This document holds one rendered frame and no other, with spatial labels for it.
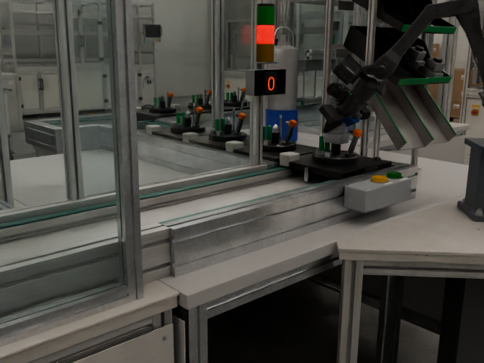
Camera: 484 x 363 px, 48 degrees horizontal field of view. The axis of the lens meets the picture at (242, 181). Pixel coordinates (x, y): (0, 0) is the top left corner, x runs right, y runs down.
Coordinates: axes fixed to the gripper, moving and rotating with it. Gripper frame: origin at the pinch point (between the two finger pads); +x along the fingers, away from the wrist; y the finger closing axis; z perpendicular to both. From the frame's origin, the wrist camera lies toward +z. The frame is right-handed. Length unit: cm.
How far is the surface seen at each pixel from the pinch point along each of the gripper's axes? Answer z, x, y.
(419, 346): -67, 85, -78
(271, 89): 13.6, -1.7, 18.4
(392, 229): -37.2, -3.5, 14.0
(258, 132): 8.7, 11.3, 18.2
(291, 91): 54, 47, -60
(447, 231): -44.7, -10.2, 5.2
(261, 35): 24.7, -11.6, 21.1
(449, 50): 50, 17, -165
